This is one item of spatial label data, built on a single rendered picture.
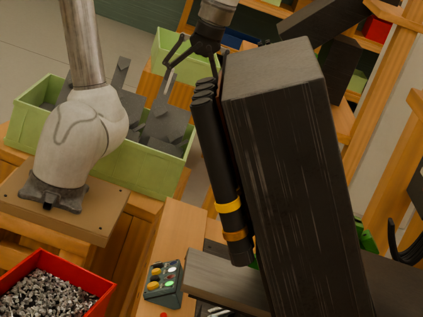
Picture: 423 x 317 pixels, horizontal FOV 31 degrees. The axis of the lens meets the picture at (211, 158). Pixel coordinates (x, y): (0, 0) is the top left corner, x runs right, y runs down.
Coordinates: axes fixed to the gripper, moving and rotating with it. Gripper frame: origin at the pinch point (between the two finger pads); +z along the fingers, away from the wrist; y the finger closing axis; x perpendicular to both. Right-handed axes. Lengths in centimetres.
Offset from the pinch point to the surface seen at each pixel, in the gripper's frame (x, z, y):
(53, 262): 35, 41, 17
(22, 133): -48, 46, 48
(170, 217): -11.3, 41.3, -7.8
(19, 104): -47, 36, 51
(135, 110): -74, 33, 15
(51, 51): -455, 131, 118
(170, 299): 37, 39, -12
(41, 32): -504, 131, 141
